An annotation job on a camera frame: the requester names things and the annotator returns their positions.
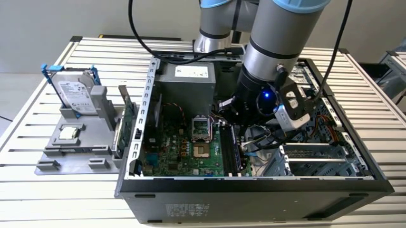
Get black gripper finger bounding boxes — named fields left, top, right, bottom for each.
left=217, top=98, right=244, bottom=143
left=241, top=118, right=270, bottom=143

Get thin metal locking lever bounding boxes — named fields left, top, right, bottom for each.
left=209, top=118, right=221, bottom=143

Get silver CPU socket cover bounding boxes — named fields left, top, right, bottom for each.
left=192, top=115, right=213, bottom=143

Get grey power supply unit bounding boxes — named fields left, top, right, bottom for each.
left=154, top=60, right=217, bottom=117

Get silver drive cage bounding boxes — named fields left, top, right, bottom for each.
left=288, top=60, right=320, bottom=95

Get CPU socket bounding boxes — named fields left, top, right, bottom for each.
left=194, top=142, right=212, bottom=159

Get green motherboard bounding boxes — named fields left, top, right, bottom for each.
left=141, top=114, right=254, bottom=178

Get blue expansion slot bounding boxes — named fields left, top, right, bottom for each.
left=146, top=153, right=159, bottom=167

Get green graphics card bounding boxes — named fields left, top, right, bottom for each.
left=114, top=85, right=139, bottom=159

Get black open PC case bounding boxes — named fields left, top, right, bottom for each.
left=114, top=49, right=395, bottom=224

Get grey plastic parts rack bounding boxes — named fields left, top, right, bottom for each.
left=34, top=85, right=141, bottom=176

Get hard disk in blue carrier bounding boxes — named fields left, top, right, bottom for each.
left=41, top=64, right=102, bottom=117

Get silver CPU chip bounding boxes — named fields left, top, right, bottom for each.
left=59, top=127, right=79, bottom=140

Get black cable bundle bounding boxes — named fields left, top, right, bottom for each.
left=248, top=129, right=305, bottom=152

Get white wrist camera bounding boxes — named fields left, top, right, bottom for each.
left=274, top=83, right=314, bottom=131

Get red black twisted wire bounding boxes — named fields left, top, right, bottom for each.
left=163, top=102, right=189, bottom=127

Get orange yellow power wires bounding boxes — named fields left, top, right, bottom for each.
left=308, top=114, right=348, bottom=146

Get thick black camera cable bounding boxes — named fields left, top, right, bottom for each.
left=127, top=0, right=248, bottom=65

